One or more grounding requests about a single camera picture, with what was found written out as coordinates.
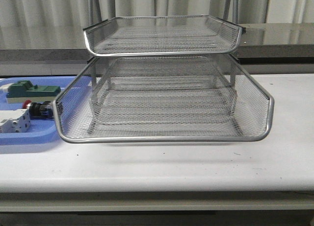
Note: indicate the silver mesh tray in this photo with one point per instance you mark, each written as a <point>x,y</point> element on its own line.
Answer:
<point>251,120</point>
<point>162,37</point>
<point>152,100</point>

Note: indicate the red emergency stop button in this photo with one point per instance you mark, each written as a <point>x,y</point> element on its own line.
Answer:
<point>39,110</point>

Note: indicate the blue plastic tray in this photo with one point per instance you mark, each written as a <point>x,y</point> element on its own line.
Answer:
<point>36,135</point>

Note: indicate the white circuit breaker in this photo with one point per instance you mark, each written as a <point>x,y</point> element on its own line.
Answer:
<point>14,121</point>

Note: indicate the grey stone counter ledge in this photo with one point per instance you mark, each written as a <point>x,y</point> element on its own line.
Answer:
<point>60,50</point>

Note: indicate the silver metal rack frame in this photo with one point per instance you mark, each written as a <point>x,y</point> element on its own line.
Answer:
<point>94,5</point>

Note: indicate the green and beige switch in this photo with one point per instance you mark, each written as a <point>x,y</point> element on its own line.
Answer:
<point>23,90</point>

